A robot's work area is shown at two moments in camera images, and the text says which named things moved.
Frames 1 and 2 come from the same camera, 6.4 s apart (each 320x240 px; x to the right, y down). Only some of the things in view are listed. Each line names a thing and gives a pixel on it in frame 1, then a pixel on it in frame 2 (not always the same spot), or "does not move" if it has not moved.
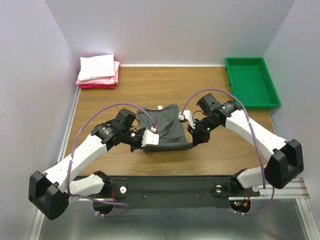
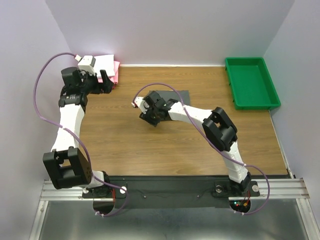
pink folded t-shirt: (110, 80) does not move
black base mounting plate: (163, 192) does not move
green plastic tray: (252, 83) does not move
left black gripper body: (135, 139) -> (92, 86)
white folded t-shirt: (95, 67) does not move
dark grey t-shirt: (172, 131) -> (183, 94)
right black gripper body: (202, 129) -> (151, 116)
